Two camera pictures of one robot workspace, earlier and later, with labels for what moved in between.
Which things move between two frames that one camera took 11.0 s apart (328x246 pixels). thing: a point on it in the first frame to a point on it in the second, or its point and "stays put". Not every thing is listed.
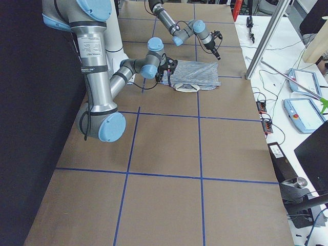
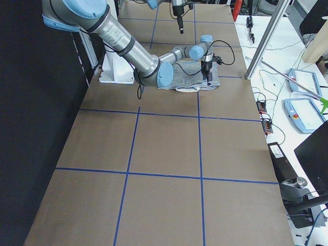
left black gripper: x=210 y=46 to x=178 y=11
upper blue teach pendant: x=307 y=79 stays put
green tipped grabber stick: x=324 y=101 stays put
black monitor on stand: x=300 y=203 stays put
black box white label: x=283 y=167 stays put
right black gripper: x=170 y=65 to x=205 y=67
